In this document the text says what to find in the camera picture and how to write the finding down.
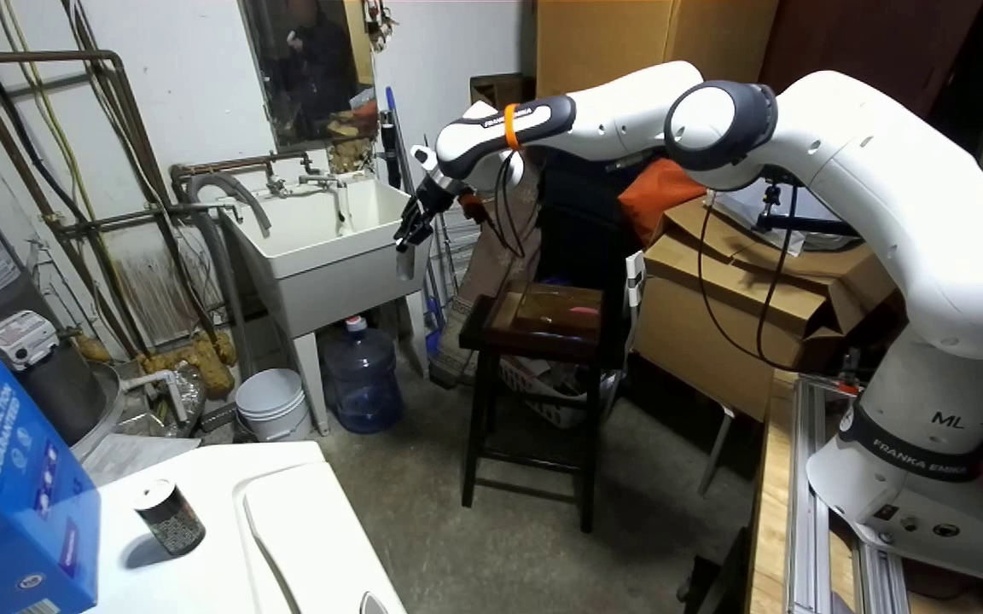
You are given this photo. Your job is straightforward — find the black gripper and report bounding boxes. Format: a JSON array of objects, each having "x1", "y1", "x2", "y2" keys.
[{"x1": 390, "y1": 166, "x2": 463, "y2": 255}]

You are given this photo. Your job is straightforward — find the white utility sink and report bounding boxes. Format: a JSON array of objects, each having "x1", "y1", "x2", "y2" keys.
[{"x1": 216, "y1": 166, "x2": 431, "y2": 340}]

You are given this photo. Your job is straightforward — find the large blue water jug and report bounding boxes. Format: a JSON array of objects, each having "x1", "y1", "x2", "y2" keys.
[{"x1": 318, "y1": 315, "x2": 410, "y2": 437}]

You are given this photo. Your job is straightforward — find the dark wooden stool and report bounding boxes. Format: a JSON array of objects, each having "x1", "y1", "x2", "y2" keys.
[{"x1": 456, "y1": 280, "x2": 635, "y2": 537}]

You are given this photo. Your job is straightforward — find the black cloth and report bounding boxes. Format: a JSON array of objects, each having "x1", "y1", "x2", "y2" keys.
[{"x1": 531, "y1": 146, "x2": 645, "y2": 301}]

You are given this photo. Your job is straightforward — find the metal sink faucet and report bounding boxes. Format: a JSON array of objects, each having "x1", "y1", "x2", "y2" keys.
[{"x1": 168, "y1": 146, "x2": 356, "y2": 240}]

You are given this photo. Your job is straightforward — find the white laundry basket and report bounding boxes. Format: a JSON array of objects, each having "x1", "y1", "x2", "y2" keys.
[{"x1": 498, "y1": 352, "x2": 622, "y2": 437}]

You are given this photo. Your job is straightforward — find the white plastic bucket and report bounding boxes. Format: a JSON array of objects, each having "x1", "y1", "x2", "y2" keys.
[{"x1": 230, "y1": 365, "x2": 319, "y2": 443}]

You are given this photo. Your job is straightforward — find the orange cloth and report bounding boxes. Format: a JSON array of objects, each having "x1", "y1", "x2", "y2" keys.
[{"x1": 614, "y1": 155, "x2": 711, "y2": 248}]

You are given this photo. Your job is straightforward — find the large flat cardboard sheet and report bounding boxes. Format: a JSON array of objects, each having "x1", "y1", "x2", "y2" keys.
[{"x1": 531, "y1": 0, "x2": 783, "y2": 98}]

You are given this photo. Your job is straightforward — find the white washer with round panel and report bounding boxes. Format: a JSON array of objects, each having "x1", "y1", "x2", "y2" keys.
[{"x1": 86, "y1": 440, "x2": 410, "y2": 614}]

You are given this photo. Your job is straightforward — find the brown cardboard box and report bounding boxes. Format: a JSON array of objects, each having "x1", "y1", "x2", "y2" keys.
[{"x1": 630, "y1": 196, "x2": 896, "y2": 427}]

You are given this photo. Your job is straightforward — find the small dark jar silver lid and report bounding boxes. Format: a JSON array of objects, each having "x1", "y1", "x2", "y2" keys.
[{"x1": 128, "y1": 475, "x2": 207, "y2": 559}]

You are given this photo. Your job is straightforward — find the wooden workbench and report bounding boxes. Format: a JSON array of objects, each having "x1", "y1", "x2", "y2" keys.
[{"x1": 745, "y1": 370, "x2": 983, "y2": 614}]

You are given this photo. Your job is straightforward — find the blue cardboard detergent box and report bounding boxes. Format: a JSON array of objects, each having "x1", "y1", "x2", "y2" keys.
[{"x1": 0, "y1": 316, "x2": 102, "y2": 614}]

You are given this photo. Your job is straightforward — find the dark red panel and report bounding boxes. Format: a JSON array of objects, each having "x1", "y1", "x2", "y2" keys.
[{"x1": 757, "y1": 0, "x2": 983, "y2": 132}]

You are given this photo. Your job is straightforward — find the blue mop handles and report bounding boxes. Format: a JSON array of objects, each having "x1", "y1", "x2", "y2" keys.
[{"x1": 421, "y1": 216, "x2": 463, "y2": 361}]

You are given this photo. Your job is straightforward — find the blue handled brush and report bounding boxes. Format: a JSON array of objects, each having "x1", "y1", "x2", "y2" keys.
[{"x1": 380, "y1": 83, "x2": 417, "y2": 190}]

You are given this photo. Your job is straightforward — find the orange velcro strap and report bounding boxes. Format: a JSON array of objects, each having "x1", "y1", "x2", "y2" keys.
[{"x1": 498, "y1": 98, "x2": 524, "y2": 155}]

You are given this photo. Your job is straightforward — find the small brown wall box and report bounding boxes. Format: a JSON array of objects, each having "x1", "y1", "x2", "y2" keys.
[{"x1": 467, "y1": 72, "x2": 540, "y2": 115}]

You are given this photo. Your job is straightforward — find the round wall ornament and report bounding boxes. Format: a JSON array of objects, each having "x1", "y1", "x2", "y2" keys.
[{"x1": 357, "y1": 0, "x2": 398, "y2": 55}]

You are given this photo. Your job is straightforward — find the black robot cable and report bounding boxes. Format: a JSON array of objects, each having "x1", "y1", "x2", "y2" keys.
[{"x1": 691, "y1": 181, "x2": 804, "y2": 377}]

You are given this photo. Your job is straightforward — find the metal wall pipes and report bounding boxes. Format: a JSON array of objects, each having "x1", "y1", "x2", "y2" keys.
[{"x1": 0, "y1": 0, "x2": 181, "y2": 361}]

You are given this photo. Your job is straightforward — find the aluminium rail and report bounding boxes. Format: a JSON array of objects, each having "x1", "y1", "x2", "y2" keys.
[{"x1": 790, "y1": 372, "x2": 913, "y2": 614}]

